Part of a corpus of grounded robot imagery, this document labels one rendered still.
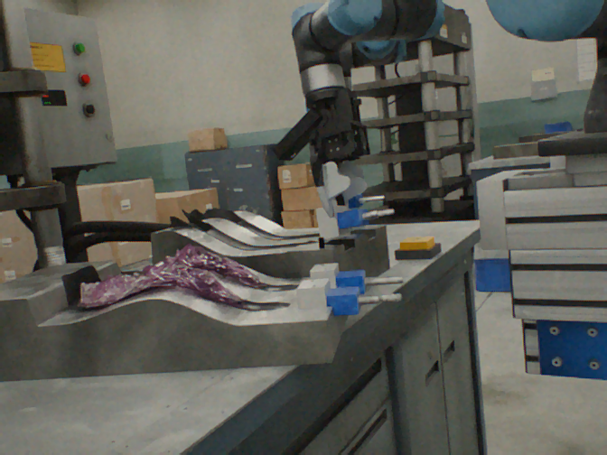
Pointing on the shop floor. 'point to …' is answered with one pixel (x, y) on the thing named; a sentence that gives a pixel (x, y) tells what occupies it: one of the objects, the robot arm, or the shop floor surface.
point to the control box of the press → (64, 109)
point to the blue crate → (492, 274)
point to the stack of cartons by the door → (299, 197)
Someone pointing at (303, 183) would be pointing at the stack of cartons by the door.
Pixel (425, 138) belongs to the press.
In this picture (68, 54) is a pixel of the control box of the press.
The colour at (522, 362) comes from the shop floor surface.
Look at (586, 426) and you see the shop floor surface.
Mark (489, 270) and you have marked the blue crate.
